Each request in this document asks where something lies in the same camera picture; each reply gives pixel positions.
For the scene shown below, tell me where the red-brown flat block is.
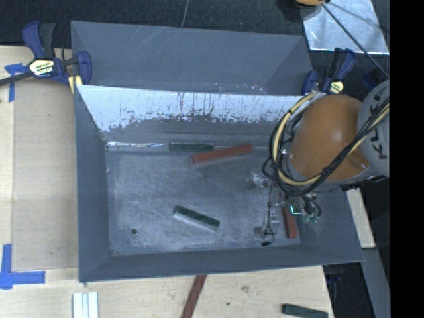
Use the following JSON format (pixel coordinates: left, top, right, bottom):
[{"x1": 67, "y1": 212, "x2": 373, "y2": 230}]
[
  {"x1": 180, "y1": 274, "x2": 208, "y2": 318},
  {"x1": 281, "y1": 205, "x2": 299, "y2": 240},
  {"x1": 191, "y1": 144, "x2": 254, "y2": 165}
]

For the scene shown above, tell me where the dark green flat block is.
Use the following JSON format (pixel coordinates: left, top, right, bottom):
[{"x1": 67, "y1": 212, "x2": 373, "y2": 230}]
[
  {"x1": 169, "y1": 142, "x2": 215, "y2": 153},
  {"x1": 172, "y1": 205, "x2": 221, "y2": 231}
]

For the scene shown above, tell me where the grey metal bin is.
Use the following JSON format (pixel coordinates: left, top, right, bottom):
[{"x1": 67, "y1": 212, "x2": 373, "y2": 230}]
[{"x1": 69, "y1": 20, "x2": 366, "y2": 283}]

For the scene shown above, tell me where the pale wood board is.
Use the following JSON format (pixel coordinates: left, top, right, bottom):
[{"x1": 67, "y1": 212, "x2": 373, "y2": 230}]
[{"x1": 11, "y1": 77, "x2": 80, "y2": 272}]

